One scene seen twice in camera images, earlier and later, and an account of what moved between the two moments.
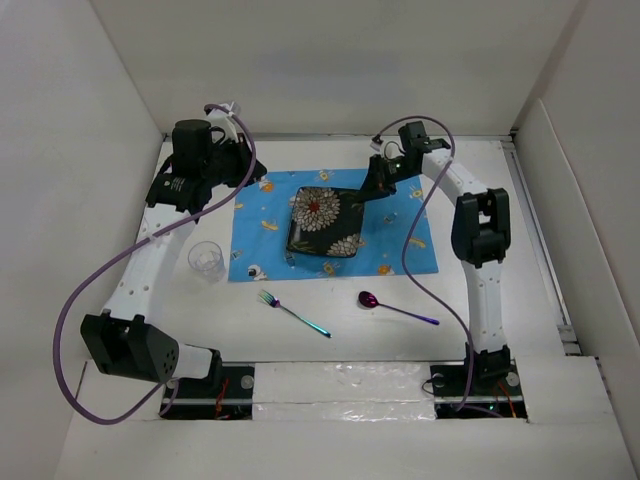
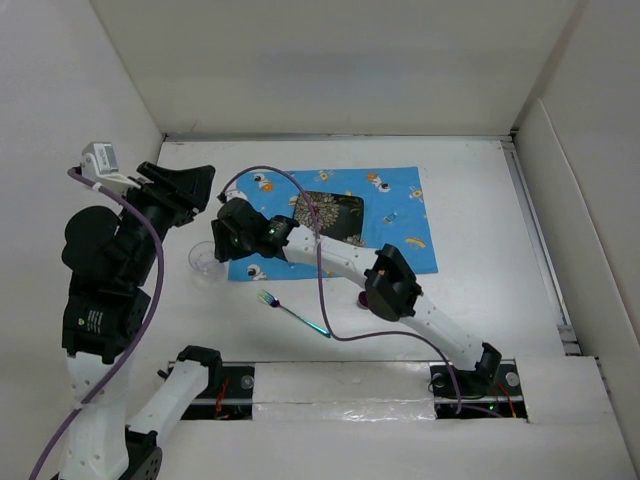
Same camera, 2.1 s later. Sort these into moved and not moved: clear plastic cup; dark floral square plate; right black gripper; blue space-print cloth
Moved: right black gripper
Not moved: dark floral square plate; blue space-print cloth; clear plastic cup
